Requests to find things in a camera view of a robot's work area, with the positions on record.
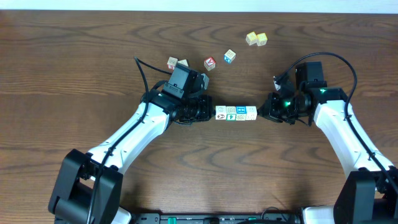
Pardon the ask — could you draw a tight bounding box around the green sided block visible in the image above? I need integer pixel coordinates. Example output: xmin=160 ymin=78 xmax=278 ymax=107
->
xmin=226 ymin=106 xmax=237 ymax=121

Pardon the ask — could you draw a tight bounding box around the plain white block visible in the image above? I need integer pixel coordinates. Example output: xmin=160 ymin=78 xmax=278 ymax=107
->
xmin=246 ymin=106 xmax=257 ymax=121

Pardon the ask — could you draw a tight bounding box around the blue top block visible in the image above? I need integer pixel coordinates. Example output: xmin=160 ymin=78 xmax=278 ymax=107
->
xmin=236 ymin=106 xmax=247 ymax=121

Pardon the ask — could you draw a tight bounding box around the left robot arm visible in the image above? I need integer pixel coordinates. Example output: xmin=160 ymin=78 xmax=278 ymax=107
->
xmin=48 ymin=64 xmax=213 ymax=223

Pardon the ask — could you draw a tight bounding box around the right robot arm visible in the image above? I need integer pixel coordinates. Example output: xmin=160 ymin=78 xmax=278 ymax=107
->
xmin=257 ymin=62 xmax=397 ymax=223

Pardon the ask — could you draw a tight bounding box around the red letter A block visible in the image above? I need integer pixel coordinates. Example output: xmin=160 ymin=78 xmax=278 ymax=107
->
xmin=204 ymin=57 xmax=216 ymax=71

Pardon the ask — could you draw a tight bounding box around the white block beside red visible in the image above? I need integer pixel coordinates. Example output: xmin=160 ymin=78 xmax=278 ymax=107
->
xmin=177 ymin=59 xmax=189 ymax=67

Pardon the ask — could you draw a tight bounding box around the red number block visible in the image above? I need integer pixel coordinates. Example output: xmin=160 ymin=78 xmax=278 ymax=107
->
xmin=167 ymin=57 xmax=178 ymax=70

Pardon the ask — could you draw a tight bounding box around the blue sided letter block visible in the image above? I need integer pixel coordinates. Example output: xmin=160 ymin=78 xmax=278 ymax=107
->
xmin=224 ymin=49 xmax=236 ymax=64

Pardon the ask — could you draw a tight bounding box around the pale yellow block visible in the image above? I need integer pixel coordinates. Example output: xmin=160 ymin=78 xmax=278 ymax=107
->
xmin=246 ymin=32 xmax=257 ymax=45

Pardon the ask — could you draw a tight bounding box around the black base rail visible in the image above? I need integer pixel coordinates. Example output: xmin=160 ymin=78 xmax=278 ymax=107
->
xmin=130 ymin=213 xmax=301 ymax=224

